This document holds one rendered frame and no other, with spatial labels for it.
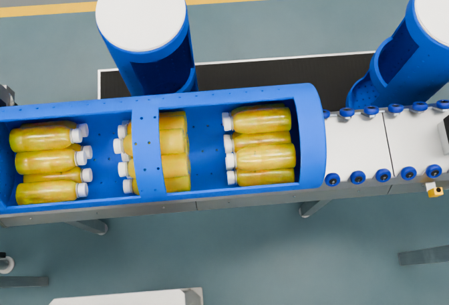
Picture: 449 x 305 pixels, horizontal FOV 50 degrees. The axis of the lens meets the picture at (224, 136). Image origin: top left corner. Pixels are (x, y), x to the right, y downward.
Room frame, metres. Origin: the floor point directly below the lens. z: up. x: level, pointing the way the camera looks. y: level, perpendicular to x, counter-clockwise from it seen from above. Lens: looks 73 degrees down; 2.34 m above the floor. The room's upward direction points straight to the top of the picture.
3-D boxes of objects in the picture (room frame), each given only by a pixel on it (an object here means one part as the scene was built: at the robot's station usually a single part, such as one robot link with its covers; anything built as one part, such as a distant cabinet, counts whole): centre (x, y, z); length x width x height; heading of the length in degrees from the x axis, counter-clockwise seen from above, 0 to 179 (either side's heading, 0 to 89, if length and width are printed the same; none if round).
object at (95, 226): (0.24, 0.59, 0.31); 0.06 x 0.06 x 0.63; 5
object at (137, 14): (0.80, 0.26, 1.03); 0.28 x 0.28 x 0.01
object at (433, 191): (0.28, -0.63, 0.92); 0.08 x 0.03 x 0.05; 5
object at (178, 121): (0.39, 0.19, 1.09); 0.17 x 0.07 x 0.07; 95
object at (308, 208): (0.32, -0.39, 0.31); 0.06 x 0.06 x 0.63; 5
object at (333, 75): (0.80, -0.14, 0.07); 1.50 x 0.52 x 0.15; 94
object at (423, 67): (0.80, -0.73, 0.59); 0.28 x 0.28 x 0.88
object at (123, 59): (0.80, 0.26, 0.59); 0.28 x 0.28 x 0.88
